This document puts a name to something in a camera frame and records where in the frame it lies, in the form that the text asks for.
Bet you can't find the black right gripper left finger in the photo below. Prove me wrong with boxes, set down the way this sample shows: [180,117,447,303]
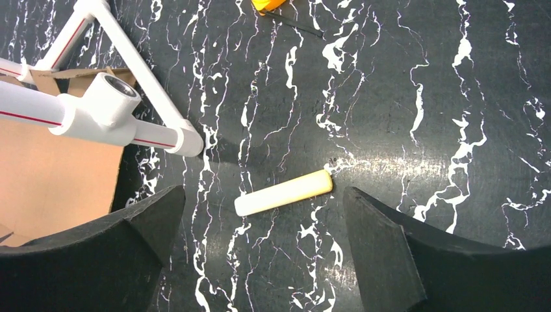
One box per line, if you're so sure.
[1,185,185,311]

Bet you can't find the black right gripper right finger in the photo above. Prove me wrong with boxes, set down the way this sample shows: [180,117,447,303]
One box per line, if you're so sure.
[342,187,550,311]

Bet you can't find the brown cardboard box sheet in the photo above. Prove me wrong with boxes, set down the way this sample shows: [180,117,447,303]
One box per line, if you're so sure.
[0,66,137,248]

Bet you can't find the cream cylindrical stick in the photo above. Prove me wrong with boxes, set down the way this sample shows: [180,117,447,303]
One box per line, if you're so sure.
[234,170,333,217]

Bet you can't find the yellow tape measure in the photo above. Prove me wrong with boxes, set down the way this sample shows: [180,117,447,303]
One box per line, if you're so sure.
[251,0,324,38]

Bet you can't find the white PVC pipe frame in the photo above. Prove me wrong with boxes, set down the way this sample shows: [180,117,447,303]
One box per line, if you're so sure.
[1,1,204,157]

